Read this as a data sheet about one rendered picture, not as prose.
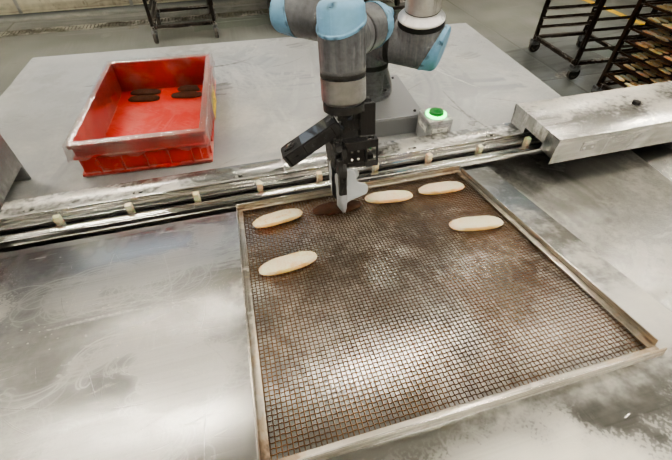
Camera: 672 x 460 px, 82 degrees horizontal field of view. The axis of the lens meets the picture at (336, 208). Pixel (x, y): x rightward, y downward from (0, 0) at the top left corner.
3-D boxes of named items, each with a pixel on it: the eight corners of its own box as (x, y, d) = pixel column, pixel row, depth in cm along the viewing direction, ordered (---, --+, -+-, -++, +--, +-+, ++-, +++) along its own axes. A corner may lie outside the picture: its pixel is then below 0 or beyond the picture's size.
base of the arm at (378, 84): (339, 79, 122) (340, 47, 115) (387, 77, 123) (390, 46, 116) (343, 104, 112) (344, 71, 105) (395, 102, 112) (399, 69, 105)
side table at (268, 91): (434, 165, 233) (465, 22, 176) (518, 296, 167) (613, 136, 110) (116, 209, 206) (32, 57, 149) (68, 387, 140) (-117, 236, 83)
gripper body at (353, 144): (378, 169, 70) (379, 104, 64) (332, 177, 69) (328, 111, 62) (365, 151, 77) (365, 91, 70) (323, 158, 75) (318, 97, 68)
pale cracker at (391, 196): (410, 190, 82) (410, 186, 81) (414, 200, 79) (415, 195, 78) (363, 195, 81) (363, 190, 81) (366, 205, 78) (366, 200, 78)
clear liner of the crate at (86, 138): (219, 79, 134) (213, 51, 127) (217, 164, 100) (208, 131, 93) (116, 88, 129) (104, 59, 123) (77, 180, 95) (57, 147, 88)
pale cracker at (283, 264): (313, 249, 68) (312, 244, 67) (320, 262, 65) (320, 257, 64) (256, 265, 65) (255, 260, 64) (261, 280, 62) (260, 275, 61)
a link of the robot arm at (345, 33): (376, -5, 59) (353, 3, 53) (375, 69, 65) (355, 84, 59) (330, -5, 62) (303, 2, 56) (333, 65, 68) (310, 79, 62)
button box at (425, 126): (436, 138, 115) (443, 105, 108) (448, 154, 110) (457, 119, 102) (411, 142, 114) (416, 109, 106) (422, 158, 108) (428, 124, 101)
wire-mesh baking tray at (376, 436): (458, 171, 88) (459, 165, 88) (662, 355, 48) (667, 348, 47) (236, 210, 79) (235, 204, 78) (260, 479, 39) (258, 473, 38)
